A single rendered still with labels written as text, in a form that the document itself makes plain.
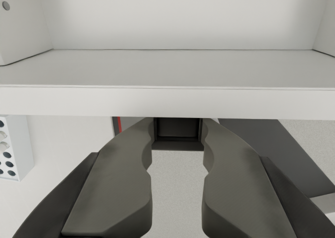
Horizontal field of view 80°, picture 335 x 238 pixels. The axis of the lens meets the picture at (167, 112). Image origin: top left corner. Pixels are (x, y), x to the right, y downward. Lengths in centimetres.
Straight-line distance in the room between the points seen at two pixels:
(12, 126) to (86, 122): 10
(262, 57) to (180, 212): 164
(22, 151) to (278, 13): 38
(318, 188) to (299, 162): 9
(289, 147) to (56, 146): 61
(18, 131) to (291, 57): 35
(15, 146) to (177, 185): 126
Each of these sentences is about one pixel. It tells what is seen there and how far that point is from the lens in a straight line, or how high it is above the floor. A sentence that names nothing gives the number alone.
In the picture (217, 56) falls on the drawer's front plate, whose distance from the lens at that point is 17.
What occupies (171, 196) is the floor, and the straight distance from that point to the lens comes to 161.
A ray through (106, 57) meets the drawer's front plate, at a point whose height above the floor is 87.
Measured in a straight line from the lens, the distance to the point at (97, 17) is 20.
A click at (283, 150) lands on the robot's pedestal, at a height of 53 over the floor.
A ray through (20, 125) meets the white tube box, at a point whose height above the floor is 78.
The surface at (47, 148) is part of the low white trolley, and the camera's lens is 40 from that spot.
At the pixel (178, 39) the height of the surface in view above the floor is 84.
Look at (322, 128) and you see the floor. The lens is 146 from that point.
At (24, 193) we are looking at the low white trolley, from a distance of 51.
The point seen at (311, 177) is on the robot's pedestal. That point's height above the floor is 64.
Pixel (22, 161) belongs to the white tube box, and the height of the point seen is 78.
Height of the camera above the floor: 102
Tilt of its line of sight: 62 degrees down
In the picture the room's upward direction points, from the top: 174 degrees counter-clockwise
